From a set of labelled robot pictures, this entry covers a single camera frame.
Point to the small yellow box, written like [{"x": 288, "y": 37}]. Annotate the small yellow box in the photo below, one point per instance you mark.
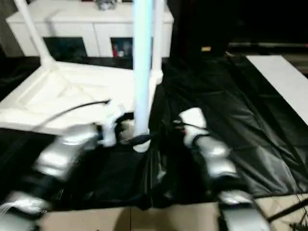
[{"x": 206, "y": 48}]

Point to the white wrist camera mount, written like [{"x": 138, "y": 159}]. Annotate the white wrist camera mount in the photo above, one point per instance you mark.
[
  {"x": 110, "y": 125},
  {"x": 193, "y": 118}
]

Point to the grey curtain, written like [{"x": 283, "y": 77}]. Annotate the grey curtain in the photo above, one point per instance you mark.
[{"x": 7, "y": 41}]

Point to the black work mat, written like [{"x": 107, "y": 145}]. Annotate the black work mat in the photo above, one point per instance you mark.
[{"x": 228, "y": 108}]

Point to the white mug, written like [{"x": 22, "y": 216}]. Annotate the white mug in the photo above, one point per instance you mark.
[{"x": 121, "y": 53}]

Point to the white flat board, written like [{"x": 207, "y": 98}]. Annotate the white flat board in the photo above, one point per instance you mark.
[{"x": 281, "y": 77}]

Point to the black folding stand leg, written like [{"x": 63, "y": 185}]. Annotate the black folding stand leg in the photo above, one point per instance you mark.
[{"x": 288, "y": 211}]

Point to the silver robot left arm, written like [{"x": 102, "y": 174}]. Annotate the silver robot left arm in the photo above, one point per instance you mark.
[{"x": 55, "y": 154}]

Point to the white blue carton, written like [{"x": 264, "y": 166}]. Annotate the white blue carton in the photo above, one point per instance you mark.
[{"x": 127, "y": 49}]

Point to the white plastic table top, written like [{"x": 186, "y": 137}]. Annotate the white plastic table top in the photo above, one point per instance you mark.
[{"x": 72, "y": 91}]

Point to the white plastic table leg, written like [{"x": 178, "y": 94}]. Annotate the white plastic table leg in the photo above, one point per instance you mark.
[
  {"x": 158, "y": 36},
  {"x": 33, "y": 36},
  {"x": 143, "y": 72}
]

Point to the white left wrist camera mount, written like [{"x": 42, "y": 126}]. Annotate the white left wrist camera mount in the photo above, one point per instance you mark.
[{"x": 110, "y": 125}]

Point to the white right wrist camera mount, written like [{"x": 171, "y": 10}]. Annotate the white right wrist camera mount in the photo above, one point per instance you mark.
[{"x": 193, "y": 118}]

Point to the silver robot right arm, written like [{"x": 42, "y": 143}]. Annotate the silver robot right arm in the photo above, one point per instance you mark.
[{"x": 219, "y": 158}]

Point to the white cabinet with glass doors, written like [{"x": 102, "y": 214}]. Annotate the white cabinet with glass doors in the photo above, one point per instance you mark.
[{"x": 84, "y": 24}]

